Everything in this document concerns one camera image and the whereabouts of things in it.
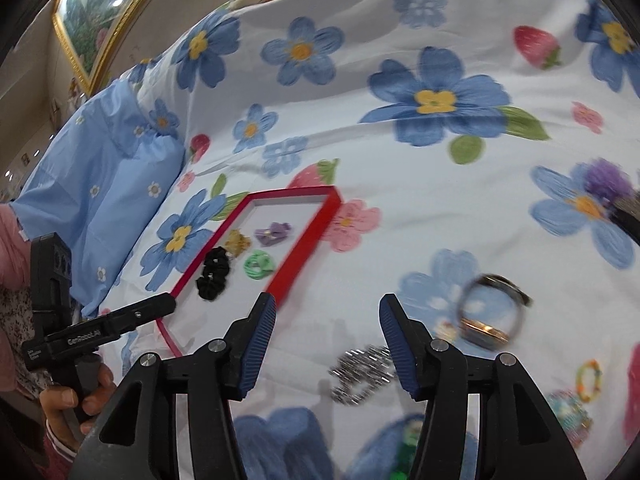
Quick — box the purple flower hair clip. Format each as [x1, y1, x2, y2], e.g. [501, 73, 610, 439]
[584, 158, 640, 247]

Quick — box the colourful bead bracelet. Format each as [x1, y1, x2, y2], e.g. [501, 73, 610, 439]
[545, 389, 595, 448]

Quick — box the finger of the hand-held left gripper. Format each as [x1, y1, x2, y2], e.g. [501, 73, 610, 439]
[102, 292, 178, 332]

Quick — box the small yellow bead ring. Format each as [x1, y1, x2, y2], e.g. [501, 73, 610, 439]
[575, 359, 602, 403]

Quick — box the gold framed painting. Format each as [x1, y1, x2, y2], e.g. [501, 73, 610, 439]
[52, 0, 190, 96]

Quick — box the red shallow box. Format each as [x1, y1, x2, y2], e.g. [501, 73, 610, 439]
[156, 186, 343, 358]

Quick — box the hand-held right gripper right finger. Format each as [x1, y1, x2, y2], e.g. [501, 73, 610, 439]
[378, 294, 588, 480]

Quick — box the person's pink clothing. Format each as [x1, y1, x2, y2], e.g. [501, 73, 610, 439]
[0, 204, 51, 401]

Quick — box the light blue pillow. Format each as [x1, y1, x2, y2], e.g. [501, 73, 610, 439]
[10, 80, 187, 319]

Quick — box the purple bow hair clip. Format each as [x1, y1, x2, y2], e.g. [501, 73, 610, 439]
[254, 222, 293, 247]

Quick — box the yellow hair claw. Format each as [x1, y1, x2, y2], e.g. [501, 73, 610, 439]
[223, 230, 252, 257]

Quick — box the black scrunchie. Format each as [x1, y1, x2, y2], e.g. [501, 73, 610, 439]
[195, 247, 232, 302]

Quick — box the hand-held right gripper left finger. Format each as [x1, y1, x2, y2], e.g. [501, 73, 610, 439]
[70, 292, 277, 480]

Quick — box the green hair tie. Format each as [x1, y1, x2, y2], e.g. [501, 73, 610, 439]
[243, 250, 275, 280]

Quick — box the floral bedsheet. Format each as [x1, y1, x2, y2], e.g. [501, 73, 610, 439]
[95, 0, 640, 480]

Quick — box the person's left hand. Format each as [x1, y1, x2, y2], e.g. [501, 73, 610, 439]
[39, 360, 117, 452]

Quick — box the silver chain necklace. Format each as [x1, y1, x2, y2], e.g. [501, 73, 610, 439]
[327, 344, 401, 405]

